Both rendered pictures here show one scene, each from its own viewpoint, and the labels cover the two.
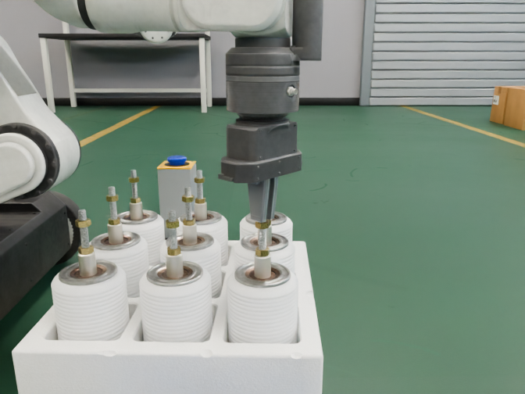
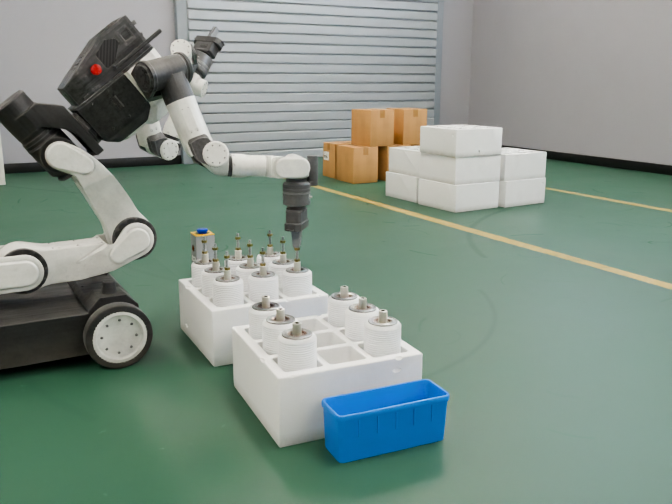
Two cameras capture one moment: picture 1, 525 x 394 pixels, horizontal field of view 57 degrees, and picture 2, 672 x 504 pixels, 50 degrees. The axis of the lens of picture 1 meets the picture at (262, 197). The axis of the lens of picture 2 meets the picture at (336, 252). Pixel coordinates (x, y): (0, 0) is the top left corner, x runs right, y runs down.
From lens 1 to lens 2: 1.76 m
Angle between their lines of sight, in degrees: 28
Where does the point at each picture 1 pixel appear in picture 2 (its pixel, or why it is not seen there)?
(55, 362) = (229, 313)
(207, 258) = not seen: hidden behind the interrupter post
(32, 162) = (149, 237)
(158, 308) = (264, 286)
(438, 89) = (264, 142)
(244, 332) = (296, 292)
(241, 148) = (294, 219)
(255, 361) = (305, 300)
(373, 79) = not seen: hidden behind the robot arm
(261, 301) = (303, 278)
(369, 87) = not seen: hidden behind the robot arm
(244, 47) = (294, 182)
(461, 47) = (281, 98)
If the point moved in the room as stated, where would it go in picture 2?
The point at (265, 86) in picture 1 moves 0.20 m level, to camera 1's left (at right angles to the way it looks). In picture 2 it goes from (303, 196) to (243, 201)
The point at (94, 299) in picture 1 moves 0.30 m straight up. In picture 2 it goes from (238, 287) to (236, 190)
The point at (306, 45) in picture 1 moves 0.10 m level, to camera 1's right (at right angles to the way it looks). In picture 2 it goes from (314, 180) to (342, 178)
